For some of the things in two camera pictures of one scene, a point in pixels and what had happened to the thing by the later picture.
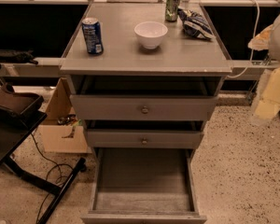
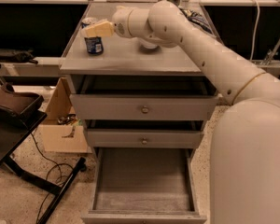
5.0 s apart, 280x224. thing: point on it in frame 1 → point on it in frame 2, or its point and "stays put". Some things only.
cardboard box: x=63 y=133 stays put
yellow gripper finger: x=261 y=41 → x=105 y=29
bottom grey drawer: x=144 y=186 stays put
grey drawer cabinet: x=144 y=88 stays put
